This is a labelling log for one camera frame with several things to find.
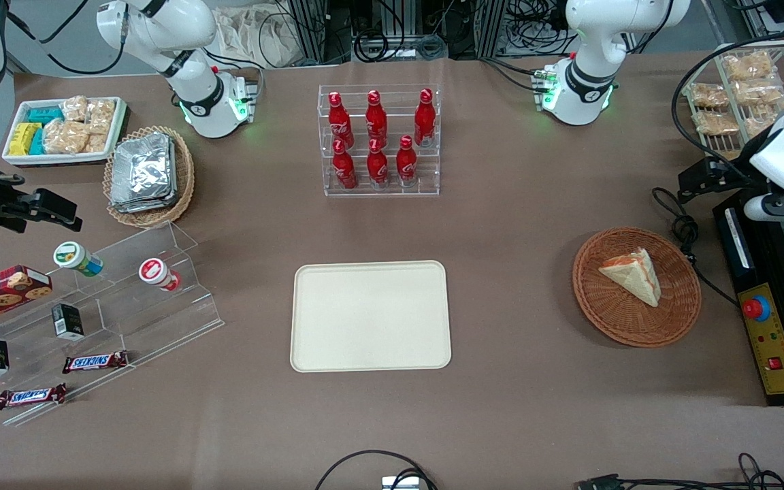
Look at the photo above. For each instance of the clear acrylic stepped stand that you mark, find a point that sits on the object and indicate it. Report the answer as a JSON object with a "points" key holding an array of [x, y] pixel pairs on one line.
{"points": [[133, 320]]}

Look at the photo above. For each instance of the round brown wicker basket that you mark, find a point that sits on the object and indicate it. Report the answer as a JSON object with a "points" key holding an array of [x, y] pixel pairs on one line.
{"points": [[664, 320]]}

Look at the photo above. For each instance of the white rectangular plastic tray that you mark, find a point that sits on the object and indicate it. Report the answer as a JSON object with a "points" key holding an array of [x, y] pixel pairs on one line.
{"points": [[58, 160]]}

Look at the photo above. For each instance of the oval light wicker basket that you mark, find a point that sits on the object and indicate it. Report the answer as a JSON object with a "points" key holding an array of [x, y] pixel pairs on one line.
{"points": [[184, 184]]}

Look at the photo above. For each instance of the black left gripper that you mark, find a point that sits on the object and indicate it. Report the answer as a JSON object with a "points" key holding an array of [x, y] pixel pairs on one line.
{"points": [[734, 174]]}

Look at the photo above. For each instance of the beige cloth bag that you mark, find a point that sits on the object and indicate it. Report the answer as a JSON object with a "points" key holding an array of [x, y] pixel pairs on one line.
{"points": [[256, 37]]}

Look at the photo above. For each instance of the red lid white cup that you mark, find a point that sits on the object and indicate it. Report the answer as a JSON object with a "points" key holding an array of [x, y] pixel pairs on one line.
{"points": [[155, 271]]}

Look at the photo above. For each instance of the yellow snack packet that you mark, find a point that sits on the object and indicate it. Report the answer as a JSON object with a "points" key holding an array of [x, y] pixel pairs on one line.
{"points": [[23, 138]]}

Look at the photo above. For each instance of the beige rectangular tray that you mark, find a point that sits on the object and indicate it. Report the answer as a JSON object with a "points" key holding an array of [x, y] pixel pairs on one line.
{"points": [[370, 316]]}

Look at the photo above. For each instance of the small silver device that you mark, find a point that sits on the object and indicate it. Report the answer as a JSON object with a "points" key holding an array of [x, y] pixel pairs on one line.
{"points": [[399, 484]]}

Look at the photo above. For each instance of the black machine yellow panel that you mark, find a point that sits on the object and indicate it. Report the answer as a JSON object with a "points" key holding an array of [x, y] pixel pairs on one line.
{"points": [[766, 340]]}

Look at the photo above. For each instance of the Snickers chocolate bar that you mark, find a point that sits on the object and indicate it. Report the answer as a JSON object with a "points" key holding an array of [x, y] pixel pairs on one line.
{"points": [[31, 396], [94, 362]]}

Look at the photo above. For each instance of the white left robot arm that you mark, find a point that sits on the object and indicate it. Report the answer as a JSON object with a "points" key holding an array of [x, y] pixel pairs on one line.
{"points": [[589, 82]]}

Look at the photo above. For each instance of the red cola bottle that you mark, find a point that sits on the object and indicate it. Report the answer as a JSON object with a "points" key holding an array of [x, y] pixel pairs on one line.
{"points": [[376, 122], [425, 122], [378, 169], [344, 170], [406, 165], [341, 126]]}

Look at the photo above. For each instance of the clear acrylic bottle rack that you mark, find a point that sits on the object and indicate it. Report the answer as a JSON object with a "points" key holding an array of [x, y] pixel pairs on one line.
{"points": [[426, 184]]}

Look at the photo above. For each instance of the red plaid cookie box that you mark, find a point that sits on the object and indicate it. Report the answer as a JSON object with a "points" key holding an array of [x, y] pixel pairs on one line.
{"points": [[1, 294]]}

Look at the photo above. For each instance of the triangular sandwich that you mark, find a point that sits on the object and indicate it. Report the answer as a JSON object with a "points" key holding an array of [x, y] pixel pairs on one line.
{"points": [[633, 275]]}

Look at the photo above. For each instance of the green lid white cup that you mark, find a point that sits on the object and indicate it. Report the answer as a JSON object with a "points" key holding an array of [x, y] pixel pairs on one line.
{"points": [[72, 256]]}

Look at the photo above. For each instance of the teal snack packet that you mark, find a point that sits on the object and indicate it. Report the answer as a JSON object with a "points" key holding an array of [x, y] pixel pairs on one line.
{"points": [[37, 141], [45, 115]]}

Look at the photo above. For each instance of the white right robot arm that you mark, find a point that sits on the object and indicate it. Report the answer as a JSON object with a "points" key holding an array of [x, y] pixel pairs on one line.
{"points": [[201, 102]]}

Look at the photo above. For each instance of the clear bag rice crackers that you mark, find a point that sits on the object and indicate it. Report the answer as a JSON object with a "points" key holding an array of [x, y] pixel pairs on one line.
{"points": [[709, 96], [96, 143], [748, 66], [716, 123], [759, 125], [101, 116], [759, 92], [74, 109], [65, 137]]}

